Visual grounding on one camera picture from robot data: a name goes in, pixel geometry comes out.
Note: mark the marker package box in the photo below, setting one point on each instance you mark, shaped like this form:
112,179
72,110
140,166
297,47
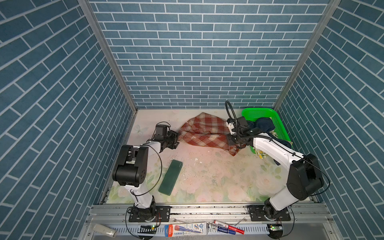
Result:
189,229

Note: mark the green plastic basket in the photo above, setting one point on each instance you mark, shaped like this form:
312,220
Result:
253,114

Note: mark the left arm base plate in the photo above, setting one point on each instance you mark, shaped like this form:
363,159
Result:
137,215

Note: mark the dark green rectangular board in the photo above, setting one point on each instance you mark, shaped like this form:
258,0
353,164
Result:
171,177

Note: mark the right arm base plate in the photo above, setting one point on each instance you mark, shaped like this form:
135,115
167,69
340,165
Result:
260,213

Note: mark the grey white small device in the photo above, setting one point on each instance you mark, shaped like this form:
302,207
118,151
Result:
101,229

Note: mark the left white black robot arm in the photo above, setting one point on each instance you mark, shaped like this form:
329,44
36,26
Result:
130,171

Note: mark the aluminium front rail frame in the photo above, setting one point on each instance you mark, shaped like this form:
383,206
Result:
309,220

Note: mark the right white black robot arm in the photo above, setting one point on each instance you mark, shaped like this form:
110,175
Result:
304,174

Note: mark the red plaid skirt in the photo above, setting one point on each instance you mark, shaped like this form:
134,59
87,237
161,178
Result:
206,130

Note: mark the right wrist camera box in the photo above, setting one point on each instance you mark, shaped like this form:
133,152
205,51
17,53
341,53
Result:
236,125

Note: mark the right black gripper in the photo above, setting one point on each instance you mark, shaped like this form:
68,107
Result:
229,138

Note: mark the yellow floral skirt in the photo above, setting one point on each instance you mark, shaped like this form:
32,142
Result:
261,154

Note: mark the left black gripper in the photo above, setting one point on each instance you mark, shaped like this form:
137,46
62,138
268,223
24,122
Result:
174,135

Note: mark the blue marker pen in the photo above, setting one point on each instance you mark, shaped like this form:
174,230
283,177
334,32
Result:
219,229

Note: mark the dark blue denim skirt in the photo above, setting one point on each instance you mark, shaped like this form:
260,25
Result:
267,126

